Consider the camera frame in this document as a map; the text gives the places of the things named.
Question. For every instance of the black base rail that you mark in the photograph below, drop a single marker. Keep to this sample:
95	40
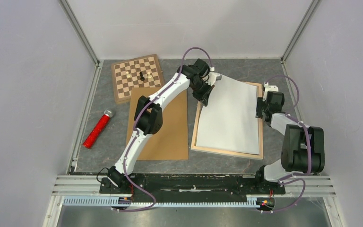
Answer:
156	184

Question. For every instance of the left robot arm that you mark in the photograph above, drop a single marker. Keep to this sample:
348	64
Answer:
148	120

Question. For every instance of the printed photo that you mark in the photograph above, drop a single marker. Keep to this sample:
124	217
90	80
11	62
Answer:
229	120

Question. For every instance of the wooden chessboard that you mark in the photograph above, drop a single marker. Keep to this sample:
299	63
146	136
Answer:
123	86

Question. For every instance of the brown cardboard backing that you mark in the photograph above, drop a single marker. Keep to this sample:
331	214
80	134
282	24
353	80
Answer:
171	141

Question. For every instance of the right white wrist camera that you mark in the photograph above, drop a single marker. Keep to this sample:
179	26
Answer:
267	88

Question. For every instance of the red toy microphone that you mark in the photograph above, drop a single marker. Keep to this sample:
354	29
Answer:
97	130

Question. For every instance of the wooden picture frame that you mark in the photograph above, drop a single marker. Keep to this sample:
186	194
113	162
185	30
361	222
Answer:
194	147

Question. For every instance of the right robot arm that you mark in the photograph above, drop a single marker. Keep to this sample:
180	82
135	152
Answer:
302	152

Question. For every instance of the black chess piece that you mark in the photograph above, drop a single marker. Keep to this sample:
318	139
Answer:
141	76

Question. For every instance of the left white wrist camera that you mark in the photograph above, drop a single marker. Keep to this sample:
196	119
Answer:
212	76

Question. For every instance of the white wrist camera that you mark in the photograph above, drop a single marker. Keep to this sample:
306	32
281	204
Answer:
267	88
212	76

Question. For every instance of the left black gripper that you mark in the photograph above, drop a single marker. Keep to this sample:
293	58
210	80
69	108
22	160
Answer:
203	98

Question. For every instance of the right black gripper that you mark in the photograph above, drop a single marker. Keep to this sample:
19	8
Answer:
260	103

